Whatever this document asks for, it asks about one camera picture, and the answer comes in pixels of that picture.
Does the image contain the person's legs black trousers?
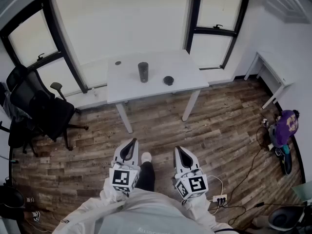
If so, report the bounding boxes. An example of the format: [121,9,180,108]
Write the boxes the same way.
[135,161,156,193]

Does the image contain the person's torso white jacket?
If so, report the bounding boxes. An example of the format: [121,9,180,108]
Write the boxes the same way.
[52,188,241,234]

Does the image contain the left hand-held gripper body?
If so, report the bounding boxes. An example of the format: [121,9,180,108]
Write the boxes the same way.
[108,159,142,194]

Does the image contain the black office chair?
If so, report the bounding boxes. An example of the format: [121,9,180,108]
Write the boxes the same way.
[6,64,89,158]

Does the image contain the white side desk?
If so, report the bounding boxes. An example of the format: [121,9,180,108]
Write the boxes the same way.
[243,51,296,110]

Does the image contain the person's left forearm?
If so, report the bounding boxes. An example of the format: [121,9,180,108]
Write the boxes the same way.
[99,178,131,208]

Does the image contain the white table leg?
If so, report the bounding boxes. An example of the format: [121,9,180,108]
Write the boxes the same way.
[181,90,201,122]
[116,101,134,134]

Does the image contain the black tumbler with gold pattern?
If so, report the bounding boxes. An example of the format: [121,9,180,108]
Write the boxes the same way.
[137,61,150,83]

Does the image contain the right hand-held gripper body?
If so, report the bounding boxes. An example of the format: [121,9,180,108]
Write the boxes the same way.
[174,168,209,201]

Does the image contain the black framed window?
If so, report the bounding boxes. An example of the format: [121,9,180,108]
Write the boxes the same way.
[0,0,88,94]
[185,0,252,70]

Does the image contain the person's right forearm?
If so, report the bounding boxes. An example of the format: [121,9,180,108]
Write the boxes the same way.
[180,195,213,223]

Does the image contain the white power strip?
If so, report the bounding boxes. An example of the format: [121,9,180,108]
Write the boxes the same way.
[212,194,228,204]

